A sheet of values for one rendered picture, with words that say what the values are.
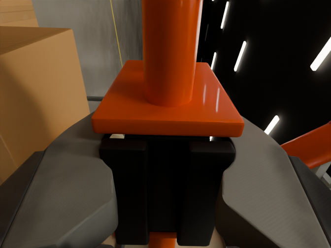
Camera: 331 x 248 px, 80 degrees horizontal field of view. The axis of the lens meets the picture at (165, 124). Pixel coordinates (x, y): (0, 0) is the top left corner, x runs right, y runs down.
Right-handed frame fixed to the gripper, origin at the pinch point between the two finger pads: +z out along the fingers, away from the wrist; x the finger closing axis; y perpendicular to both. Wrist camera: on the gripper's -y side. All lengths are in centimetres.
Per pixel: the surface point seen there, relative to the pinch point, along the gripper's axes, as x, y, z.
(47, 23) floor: -107, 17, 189
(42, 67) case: -13.5, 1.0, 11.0
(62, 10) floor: -106, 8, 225
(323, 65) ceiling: 291, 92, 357
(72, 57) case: -13.4, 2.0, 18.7
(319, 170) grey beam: 205, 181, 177
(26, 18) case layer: -53, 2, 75
